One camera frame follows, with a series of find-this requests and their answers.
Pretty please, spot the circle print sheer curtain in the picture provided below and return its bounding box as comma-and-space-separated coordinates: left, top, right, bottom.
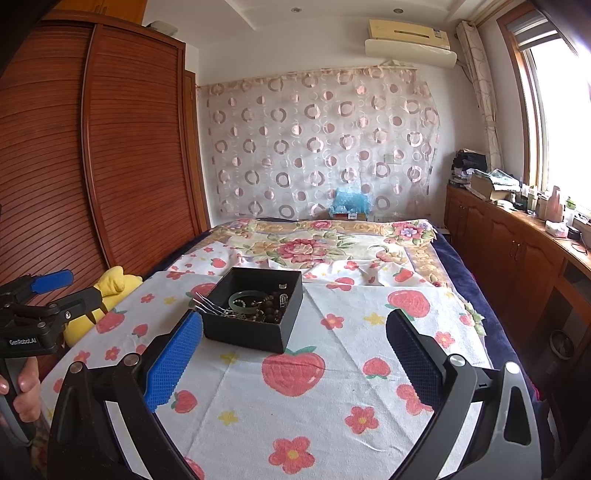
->
196, 67, 440, 222

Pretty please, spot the black cardboard box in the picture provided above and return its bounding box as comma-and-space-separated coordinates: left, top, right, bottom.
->
202, 267, 304, 355

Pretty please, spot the white air conditioner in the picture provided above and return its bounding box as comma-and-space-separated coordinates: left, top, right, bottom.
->
364, 39, 458, 70

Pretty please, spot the cream air conditioner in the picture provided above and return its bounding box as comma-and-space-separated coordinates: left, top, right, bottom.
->
366, 17, 452, 49

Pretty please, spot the wooden side cabinet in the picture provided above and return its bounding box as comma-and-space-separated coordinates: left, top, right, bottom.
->
445, 184, 591, 380

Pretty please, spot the blue bubble wrap bag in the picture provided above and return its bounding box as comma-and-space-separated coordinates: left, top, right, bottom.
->
330, 186, 370, 214

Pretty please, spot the floral blanket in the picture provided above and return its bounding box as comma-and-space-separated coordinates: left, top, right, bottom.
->
208, 217, 440, 288

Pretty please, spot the open cardboard box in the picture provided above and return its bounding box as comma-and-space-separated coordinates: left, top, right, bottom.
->
470, 168, 522, 202

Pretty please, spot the person's left hand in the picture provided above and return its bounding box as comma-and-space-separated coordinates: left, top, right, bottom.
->
13, 357, 43, 418

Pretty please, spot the yellow plush toy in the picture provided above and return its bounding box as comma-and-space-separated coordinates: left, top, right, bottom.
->
64, 266, 142, 348

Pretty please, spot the wooden slatted wardrobe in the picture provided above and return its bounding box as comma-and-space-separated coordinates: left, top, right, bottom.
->
0, 11, 211, 371

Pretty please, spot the strawberry print white cloth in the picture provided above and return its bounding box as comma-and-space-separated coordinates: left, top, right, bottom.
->
39, 242, 490, 480

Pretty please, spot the pile of dark clothes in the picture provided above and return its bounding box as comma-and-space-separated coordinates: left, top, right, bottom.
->
452, 148, 489, 186

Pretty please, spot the navy blue blanket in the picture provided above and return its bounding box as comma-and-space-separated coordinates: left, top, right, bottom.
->
429, 231, 495, 374

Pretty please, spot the circle print window curtain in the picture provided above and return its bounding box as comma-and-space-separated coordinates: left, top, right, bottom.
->
455, 20, 504, 174

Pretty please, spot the pink bottle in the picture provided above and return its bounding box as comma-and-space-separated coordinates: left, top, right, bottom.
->
547, 185, 565, 222

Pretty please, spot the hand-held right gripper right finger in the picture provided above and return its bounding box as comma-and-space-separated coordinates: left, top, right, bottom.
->
385, 309, 542, 480

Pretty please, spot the row of small bottles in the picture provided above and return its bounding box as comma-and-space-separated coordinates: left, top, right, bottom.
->
521, 183, 550, 219

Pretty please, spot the wooden framed window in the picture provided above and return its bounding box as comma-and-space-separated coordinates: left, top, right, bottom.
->
502, 0, 591, 232

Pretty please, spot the grey roller blind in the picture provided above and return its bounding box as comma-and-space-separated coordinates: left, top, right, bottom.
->
507, 8, 556, 52

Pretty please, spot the green jade bangle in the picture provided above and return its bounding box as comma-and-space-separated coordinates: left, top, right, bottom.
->
228, 290, 269, 313

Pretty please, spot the brown wooden bead bracelet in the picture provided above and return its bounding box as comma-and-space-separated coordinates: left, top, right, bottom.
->
240, 291, 290, 325

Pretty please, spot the dark round pot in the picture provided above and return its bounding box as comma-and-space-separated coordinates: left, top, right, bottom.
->
551, 329, 578, 361

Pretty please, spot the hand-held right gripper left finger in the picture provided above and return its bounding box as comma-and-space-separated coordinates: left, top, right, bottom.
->
46, 309, 205, 480

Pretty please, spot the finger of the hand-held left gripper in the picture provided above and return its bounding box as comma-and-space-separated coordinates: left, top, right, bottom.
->
0, 270, 75, 304
13, 285, 105, 325

